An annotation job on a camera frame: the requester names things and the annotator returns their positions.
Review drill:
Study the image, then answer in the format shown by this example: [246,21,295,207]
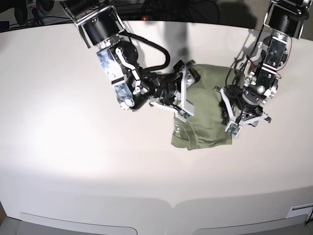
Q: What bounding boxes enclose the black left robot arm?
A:
[216,0,312,135]

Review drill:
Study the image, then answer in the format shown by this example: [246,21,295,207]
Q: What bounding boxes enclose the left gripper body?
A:
[227,95,266,127]

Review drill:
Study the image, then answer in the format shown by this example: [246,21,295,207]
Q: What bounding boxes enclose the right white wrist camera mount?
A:
[148,77,195,122]

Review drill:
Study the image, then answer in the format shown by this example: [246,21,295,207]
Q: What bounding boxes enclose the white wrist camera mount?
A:
[148,77,195,122]
[214,86,271,137]

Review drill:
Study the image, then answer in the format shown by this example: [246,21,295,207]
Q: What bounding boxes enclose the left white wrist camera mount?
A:
[214,86,271,137]

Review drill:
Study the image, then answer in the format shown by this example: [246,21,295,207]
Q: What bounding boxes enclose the black chair wheel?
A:
[14,5,28,26]

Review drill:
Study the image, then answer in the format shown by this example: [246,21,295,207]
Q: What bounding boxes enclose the green T-shirt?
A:
[171,64,237,150]

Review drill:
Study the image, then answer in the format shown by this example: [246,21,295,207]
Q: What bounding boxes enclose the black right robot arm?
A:
[60,0,200,117]

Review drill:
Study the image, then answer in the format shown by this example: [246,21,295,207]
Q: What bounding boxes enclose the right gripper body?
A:
[152,61,201,106]

